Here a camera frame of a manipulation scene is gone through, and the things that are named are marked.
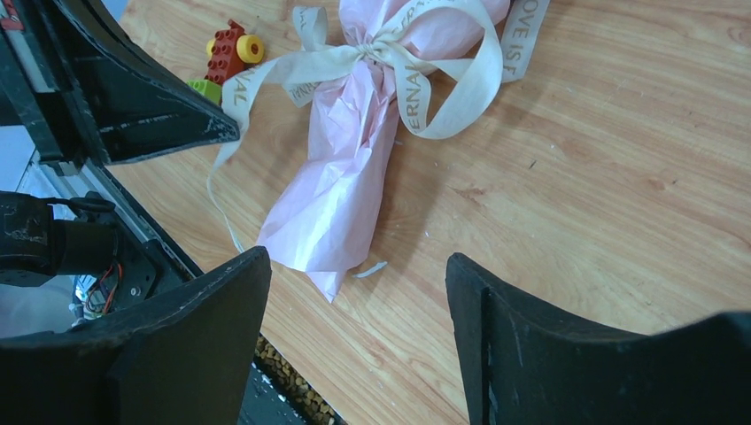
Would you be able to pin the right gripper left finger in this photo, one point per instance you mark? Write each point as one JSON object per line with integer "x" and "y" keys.
{"x": 181, "y": 357}

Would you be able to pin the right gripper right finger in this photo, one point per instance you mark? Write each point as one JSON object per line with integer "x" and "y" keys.
{"x": 526, "y": 361}

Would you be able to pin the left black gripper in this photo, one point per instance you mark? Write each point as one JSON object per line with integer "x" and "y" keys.
{"x": 87, "y": 94}

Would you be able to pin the pink flower bouquet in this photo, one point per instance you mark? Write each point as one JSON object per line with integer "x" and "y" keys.
{"x": 324, "y": 222}

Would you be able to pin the cream printed ribbon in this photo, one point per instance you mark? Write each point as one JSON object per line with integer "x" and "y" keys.
{"x": 437, "y": 99}

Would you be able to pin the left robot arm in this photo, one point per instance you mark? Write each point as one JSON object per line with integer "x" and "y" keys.
{"x": 35, "y": 246}

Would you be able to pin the toy brick car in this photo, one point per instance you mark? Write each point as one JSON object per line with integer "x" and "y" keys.
{"x": 230, "y": 51}

